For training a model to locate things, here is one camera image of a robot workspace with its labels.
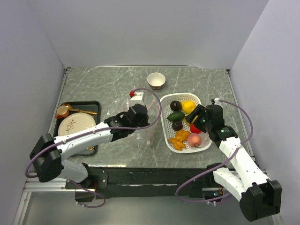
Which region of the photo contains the pink peach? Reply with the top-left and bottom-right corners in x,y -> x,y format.
187,133 -> 202,148

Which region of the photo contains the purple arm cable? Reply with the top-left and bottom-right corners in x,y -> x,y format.
24,87 -> 162,209
175,99 -> 254,205

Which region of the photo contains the cream plate with leaf pattern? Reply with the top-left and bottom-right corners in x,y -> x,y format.
58,112 -> 96,136

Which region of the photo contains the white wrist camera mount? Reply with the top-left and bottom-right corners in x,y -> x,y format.
129,91 -> 145,107
211,98 -> 222,106

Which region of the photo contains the small brown cup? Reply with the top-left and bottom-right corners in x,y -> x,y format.
55,105 -> 69,119

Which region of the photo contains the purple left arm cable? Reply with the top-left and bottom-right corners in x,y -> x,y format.
24,87 -> 162,209

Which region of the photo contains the dark green avocado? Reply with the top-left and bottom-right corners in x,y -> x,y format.
167,111 -> 185,122

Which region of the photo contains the yellow green starfruit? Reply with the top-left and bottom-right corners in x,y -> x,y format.
184,116 -> 198,126

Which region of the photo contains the white perforated plastic basket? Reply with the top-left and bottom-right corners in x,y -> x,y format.
158,92 -> 212,154

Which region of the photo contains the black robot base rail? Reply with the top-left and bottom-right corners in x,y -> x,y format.
79,167 -> 225,200

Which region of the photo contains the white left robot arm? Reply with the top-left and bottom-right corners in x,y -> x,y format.
30,104 -> 149,188

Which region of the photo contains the black rectangular tray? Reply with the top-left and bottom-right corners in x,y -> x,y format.
53,100 -> 101,157

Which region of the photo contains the yellow lemon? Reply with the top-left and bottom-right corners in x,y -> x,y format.
181,101 -> 196,114

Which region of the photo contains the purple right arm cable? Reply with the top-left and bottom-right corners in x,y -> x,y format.
175,99 -> 254,205

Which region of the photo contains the gold spoon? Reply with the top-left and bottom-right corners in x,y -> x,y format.
63,103 -> 98,115

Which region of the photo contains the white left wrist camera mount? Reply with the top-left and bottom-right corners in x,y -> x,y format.
129,91 -> 145,107

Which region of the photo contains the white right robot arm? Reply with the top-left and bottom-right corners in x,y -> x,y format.
186,104 -> 282,221

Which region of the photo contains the orange ginger root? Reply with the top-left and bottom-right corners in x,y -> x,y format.
168,129 -> 191,151

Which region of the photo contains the clear zip top bag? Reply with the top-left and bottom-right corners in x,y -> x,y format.
127,97 -> 159,146

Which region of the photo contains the white ceramic bowl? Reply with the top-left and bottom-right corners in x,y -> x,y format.
147,72 -> 166,90

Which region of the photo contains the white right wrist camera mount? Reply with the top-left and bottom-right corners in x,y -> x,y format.
211,98 -> 222,106

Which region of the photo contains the dark purple mangosteen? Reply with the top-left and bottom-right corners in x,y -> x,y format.
170,101 -> 182,112
172,120 -> 183,132

